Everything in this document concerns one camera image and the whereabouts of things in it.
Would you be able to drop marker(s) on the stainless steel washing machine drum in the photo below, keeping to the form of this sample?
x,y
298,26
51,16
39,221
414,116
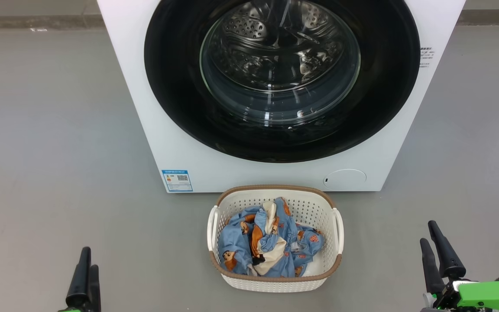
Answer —
x,y
258,47

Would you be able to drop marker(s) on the black round glass washer door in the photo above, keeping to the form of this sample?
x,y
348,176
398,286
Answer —
x,y
176,86

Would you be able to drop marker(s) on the white basket with brown rim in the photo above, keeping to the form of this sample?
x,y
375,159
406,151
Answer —
x,y
275,284

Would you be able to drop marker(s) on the cream white garment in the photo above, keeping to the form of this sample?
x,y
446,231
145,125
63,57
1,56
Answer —
x,y
271,216

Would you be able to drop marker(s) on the blue energy label sticker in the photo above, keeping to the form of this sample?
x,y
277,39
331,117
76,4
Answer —
x,y
176,180

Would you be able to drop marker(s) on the round white filter cover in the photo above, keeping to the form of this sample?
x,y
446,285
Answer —
x,y
345,178

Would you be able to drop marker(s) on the blue cartoon print garment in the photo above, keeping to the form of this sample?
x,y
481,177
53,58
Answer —
x,y
234,242

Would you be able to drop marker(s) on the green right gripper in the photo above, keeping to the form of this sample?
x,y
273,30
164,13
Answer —
x,y
487,297

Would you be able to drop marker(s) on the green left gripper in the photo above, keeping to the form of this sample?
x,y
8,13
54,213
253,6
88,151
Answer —
x,y
72,310

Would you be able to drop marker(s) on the white front-load washing machine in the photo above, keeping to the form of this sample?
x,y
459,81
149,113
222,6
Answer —
x,y
128,86

